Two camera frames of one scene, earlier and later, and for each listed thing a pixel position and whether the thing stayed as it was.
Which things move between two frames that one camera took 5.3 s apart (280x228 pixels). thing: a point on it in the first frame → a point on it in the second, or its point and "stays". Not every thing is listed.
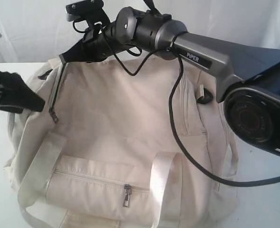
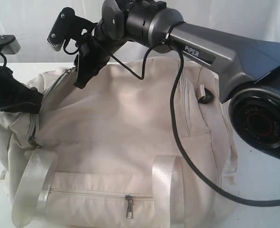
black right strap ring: [207, 97] stays
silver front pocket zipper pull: [127, 186] → [129, 199]
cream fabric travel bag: [122, 143] stays
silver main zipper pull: [53, 115] → [32, 140]
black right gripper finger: [79, 53] → [86, 71]
